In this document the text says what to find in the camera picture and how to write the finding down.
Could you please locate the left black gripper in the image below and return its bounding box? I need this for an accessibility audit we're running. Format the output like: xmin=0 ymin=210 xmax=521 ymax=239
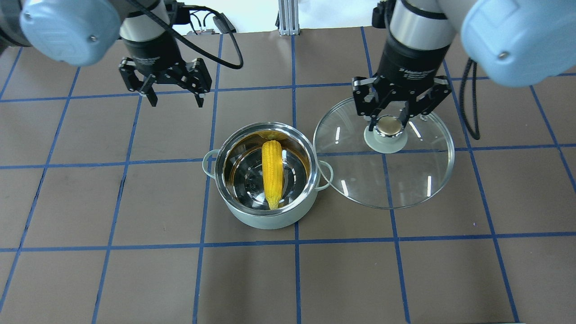
xmin=118 ymin=34 xmax=212 ymax=108

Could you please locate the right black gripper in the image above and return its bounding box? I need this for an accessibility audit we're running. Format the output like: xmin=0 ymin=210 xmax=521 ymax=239
xmin=352 ymin=34 xmax=452 ymax=131

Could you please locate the glass pot lid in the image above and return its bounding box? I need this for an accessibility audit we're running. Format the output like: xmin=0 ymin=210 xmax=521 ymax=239
xmin=313 ymin=98 xmax=455 ymax=209

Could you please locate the yellow corn cob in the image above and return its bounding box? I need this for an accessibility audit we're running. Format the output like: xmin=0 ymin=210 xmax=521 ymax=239
xmin=261 ymin=140 xmax=284 ymax=210

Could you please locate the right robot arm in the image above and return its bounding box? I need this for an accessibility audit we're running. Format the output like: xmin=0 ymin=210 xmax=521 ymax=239
xmin=352 ymin=0 xmax=576 ymax=131

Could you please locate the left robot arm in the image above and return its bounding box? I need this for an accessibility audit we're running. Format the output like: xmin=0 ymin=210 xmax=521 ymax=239
xmin=1 ymin=0 xmax=212 ymax=107

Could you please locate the pale green cooking pot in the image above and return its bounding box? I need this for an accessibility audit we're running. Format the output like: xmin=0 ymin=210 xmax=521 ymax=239
xmin=202 ymin=122 xmax=334 ymax=230

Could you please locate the black power adapter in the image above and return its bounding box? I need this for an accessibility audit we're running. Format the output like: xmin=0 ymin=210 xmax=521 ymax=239
xmin=212 ymin=13 xmax=237 ymax=34

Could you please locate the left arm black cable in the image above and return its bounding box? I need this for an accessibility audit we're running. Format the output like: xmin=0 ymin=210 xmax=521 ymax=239
xmin=126 ymin=0 xmax=244 ymax=70

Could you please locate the aluminium frame post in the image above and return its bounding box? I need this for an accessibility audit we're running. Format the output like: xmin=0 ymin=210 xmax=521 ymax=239
xmin=277 ymin=0 xmax=301 ymax=36

